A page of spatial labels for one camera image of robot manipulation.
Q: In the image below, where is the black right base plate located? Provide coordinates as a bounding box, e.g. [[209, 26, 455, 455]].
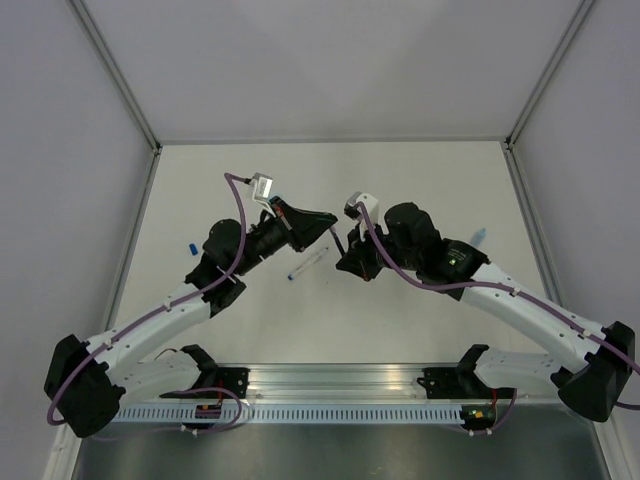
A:
[[416, 366, 515, 400]]

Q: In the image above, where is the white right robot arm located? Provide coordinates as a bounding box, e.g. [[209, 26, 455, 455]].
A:
[[336, 192, 639, 423]]

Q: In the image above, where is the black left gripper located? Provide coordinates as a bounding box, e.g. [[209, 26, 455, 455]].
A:
[[235, 199, 340, 278]]

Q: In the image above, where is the right aluminium frame post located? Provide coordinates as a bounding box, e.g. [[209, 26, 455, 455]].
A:
[[503, 0, 599, 151]]

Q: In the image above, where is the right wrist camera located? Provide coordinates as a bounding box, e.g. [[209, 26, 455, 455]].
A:
[[344, 191, 379, 242]]

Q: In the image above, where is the aluminium mounting rail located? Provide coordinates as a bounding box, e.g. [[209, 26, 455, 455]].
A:
[[220, 364, 559, 404]]

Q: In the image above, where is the left aluminium frame post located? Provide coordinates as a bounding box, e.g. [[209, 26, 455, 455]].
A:
[[67, 0, 161, 152]]

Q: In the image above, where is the white marker pen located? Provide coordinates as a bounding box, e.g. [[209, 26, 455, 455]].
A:
[[287, 247, 329, 281]]

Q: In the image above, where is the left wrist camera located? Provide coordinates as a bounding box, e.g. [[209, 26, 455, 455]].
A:
[[250, 173, 273, 206]]

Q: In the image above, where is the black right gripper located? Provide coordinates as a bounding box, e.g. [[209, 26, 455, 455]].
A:
[[338, 216, 421, 280]]

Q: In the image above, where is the white slotted cable duct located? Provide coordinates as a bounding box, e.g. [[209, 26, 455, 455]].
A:
[[113, 401, 463, 425]]

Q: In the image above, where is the aluminium frame post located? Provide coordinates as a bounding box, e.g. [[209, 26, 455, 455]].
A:
[[67, 0, 161, 152], [503, 0, 599, 151]]

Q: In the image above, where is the translucent light blue cap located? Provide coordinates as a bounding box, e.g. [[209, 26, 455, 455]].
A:
[[469, 228, 486, 248]]

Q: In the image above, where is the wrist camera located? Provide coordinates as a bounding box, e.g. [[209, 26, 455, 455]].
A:
[[344, 191, 379, 242], [250, 173, 273, 206]]

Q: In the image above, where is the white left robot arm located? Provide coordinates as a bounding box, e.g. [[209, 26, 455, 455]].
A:
[[44, 196, 337, 438]]

